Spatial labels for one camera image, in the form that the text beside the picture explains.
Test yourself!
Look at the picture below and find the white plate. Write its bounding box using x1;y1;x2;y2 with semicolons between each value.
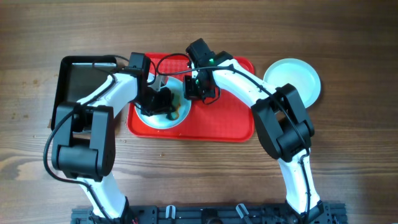
135;77;192;129
263;58;321;108

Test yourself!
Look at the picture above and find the green scrubbing sponge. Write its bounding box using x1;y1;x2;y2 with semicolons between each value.
166;111;179;121

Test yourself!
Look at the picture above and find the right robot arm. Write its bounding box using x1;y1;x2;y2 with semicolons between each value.
184;39;322;223

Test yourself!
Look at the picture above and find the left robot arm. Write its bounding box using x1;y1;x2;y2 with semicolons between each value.
43;52;176;223

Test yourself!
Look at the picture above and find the red plastic tray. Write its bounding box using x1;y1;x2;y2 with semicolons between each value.
126;52;256;142

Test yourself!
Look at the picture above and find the black metal tray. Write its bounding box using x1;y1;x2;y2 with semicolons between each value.
51;55;117;130

